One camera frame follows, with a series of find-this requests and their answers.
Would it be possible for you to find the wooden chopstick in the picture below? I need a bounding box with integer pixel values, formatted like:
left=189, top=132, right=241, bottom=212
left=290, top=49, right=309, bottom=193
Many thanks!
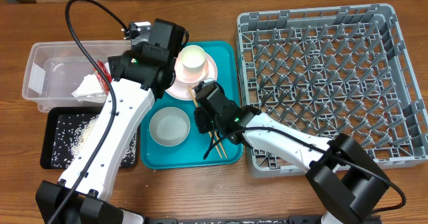
left=187, top=86, right=223, bottom=158
left=215, top=131, right=228, bottom=158

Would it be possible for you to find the grey bowl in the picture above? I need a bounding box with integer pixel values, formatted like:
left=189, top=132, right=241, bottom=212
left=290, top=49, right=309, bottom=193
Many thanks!
left=149, top=107, right=191, bottom=147

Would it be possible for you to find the red snack wrapper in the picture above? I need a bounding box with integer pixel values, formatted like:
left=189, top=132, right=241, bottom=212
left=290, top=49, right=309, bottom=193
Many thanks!
left=94, top=60, right=112, bottom=95

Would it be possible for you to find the white tissue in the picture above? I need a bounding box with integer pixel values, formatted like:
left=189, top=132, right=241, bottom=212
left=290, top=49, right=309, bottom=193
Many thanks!
left=72, top=74, right=106, bottom=97

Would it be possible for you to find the white cooked rice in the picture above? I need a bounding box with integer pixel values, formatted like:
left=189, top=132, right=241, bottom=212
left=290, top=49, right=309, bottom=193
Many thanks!
left=51, top=113, right=137, bottom=169

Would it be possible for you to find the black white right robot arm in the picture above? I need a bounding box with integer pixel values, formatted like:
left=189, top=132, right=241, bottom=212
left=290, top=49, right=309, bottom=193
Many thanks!
left=194, top=102, right=393, bottom=223

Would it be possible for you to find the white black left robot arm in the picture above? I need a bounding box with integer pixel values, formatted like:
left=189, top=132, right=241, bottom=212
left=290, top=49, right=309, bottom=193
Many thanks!
left=35, top=19, right=189, bottom=223

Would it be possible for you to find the clear plastic waste bin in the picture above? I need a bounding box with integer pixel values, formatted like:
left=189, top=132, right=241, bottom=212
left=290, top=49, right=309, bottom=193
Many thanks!
left=21, top=39, right=138, bottom=113

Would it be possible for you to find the black food waste tray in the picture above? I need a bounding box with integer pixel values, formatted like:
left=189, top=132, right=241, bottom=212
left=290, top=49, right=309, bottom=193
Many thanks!
left=39, top=106, right=138, bottom=170

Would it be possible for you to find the grey dishwasher rack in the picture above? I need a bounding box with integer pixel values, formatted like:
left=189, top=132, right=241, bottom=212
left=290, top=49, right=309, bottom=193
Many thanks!
left=236, top=3, right=427, bottom=169

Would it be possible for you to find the pink plate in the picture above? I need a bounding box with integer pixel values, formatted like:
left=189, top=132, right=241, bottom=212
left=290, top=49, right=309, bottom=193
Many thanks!
left=166, top=53, right=218, bottom=101

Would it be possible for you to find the small pink bowl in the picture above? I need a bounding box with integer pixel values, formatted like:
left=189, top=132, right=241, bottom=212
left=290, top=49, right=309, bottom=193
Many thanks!
left=175, top=55, right=205, bottom=83

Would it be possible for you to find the pale green cup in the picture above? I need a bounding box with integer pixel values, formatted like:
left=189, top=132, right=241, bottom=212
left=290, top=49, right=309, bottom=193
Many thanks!
left=180, top=45, right=206, bottom=73

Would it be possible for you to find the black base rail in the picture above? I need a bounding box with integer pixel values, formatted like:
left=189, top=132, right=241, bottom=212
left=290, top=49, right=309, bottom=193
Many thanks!
left=146, top=215, right=382, bottom=224

